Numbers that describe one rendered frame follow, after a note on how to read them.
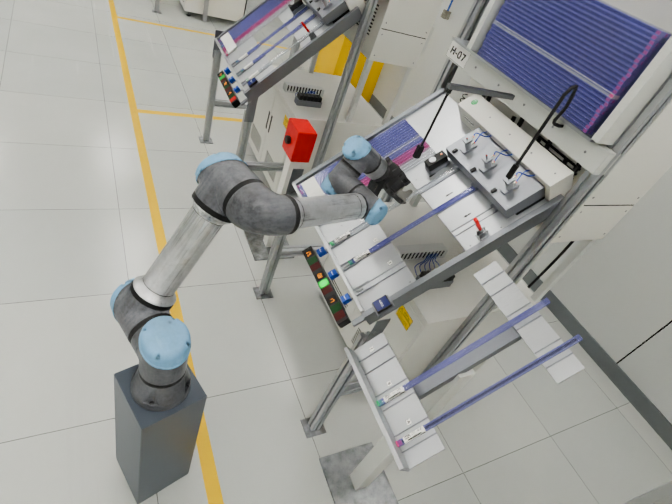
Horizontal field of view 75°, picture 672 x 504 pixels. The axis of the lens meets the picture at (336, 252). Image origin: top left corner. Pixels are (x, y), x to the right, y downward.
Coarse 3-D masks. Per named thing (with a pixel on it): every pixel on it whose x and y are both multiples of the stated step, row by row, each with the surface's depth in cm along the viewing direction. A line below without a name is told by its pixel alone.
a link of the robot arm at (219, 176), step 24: (216, 168) 98; (240, 168) 99; (216, 192) 97; (192, 216) 102; (216, 216) 100; (168, 240) 107; (192, 240) 103; (168, 264) 105; (192, 264) 108; (120, 288) 111; (144, 288) 107; (168, 288) 108; (120, 312) 108; (144, 312) 107; (168, 312) 112
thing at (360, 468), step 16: (448, 384) 119; (464, 384) 121; (432, 400) 125; (448, 400) 126; (432, 416) 132; (352, 448) 179; (368, 448) 181; (384, 448) 148; (336, 464) 172; (352, 464) 174; (368, 464) 158; (384, 464) 154; (336, 480) 168; (352, 480) 169; (368, 480) 163; (384, 480) 174; (336, 496) 164; (352, 496) 165; (368, 496) 167; (384, 496) 169
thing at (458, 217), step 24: (408, 120) 173; (432, 120) 168; (456, 120) 164; (432, 144) 162; (432, 192) 151; (456, 192) 148; (480, 192) 144; (456, 216) 143; (480, 216) 140; (504, 216) 137
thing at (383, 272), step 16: (336, 224) 160; (352, 224) 157; (368, 224) 154; (352, 240) 154; (368, 240) 151; (336, 256) 153; (352, 256) 150; (368, 256) 148; (384, 256) 145; (352, 272) 147; (368, 272) 145; (384, 272) 142; (400, 272) 140; (352, 288) 144; (368, 288) 141; (384, 288) 140; (400, 288) 137; (368, 304) 139
